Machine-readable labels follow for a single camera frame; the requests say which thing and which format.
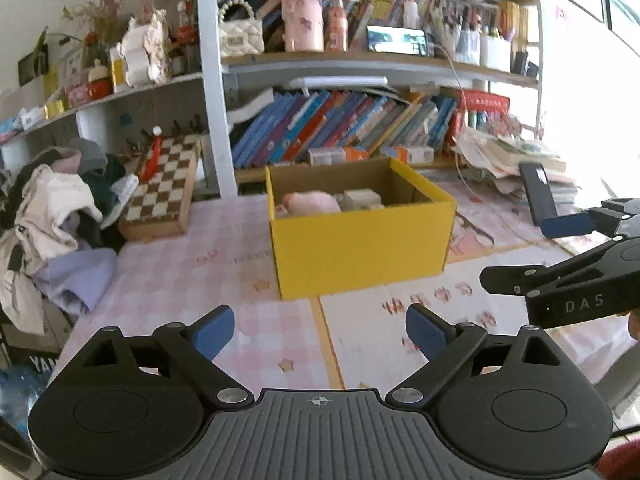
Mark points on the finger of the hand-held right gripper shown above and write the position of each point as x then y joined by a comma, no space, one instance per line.
505,279
567,225

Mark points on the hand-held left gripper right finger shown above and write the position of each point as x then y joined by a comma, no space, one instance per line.
427,330

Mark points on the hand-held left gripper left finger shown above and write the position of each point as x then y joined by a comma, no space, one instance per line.
215,330

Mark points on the yellow cardboard box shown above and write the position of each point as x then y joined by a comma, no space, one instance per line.
350,250

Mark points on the large white power adapter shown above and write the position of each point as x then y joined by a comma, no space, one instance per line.
362,197

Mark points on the pink plush toy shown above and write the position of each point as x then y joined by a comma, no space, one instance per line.
310,204

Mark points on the black smartphone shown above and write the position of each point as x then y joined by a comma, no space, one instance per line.
537,195

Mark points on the stack of papers and books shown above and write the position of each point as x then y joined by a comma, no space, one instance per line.
500,160

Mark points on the wooden chessboard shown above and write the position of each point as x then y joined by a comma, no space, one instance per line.
160,195

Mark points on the lavender garment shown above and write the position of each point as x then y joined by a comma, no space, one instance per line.
80,275

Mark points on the red book box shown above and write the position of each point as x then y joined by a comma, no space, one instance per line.
485,102

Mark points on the red garment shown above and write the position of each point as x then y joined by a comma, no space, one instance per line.
622,460

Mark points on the black small box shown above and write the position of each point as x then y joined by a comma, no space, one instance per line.
521,64

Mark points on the dark green garment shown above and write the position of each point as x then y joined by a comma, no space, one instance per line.
107,185

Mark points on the red toy stick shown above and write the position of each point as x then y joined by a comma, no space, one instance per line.
150,160

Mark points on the white pen holder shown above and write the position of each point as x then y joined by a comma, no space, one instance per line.
495,55

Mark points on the pack of water bottles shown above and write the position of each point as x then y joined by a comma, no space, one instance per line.
20,390

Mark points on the cream garment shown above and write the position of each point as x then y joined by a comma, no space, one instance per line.
45,210

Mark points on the grey garment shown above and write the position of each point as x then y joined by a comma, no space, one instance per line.
90,152

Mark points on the white bookshelf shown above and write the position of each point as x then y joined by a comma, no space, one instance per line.
215,110

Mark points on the row of books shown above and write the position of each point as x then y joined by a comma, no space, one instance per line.
325,125

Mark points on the tablet screen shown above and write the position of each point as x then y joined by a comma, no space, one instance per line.
397,41

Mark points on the red round pot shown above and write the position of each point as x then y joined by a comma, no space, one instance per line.
100,87

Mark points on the gold box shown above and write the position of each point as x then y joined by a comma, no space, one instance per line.
55,109

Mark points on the white figurine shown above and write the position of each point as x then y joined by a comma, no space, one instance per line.
145,55

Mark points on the white quilted handbag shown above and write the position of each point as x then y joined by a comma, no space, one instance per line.
242,37

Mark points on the pink bottle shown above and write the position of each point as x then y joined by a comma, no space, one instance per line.
336,25

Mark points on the pink tumbler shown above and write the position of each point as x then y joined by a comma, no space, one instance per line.
302,20

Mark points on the dried flower bouquet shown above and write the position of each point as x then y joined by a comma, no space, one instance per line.
100,15

